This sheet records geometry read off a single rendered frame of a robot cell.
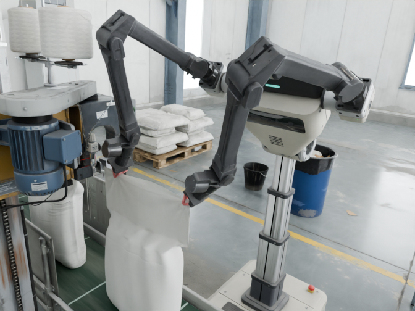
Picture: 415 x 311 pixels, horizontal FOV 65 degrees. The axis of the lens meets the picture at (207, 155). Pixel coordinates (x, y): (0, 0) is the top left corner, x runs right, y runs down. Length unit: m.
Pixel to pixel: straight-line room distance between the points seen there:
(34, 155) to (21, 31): 0.48
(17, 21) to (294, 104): 1.05
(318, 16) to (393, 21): 1.75
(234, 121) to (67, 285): 1.37
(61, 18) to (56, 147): 0.40
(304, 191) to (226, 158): 2.39
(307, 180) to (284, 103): 2.05
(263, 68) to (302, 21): 8.85
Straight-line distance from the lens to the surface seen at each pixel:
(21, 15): 1.44
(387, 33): 8.99
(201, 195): 1.15
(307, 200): 3.39
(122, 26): 1.12
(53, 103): 1.15
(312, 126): 1.30
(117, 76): 1.19
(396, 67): 8.92
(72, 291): 1.92
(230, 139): 0.93
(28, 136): 1.18
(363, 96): 1.17
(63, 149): 1.13
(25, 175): 1.22
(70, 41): 1.19
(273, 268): 1.81
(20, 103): 1.13
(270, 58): 0.78
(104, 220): 2.32
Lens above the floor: 1.61
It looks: 19 degrees down
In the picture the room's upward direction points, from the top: 4 degrees clockwise
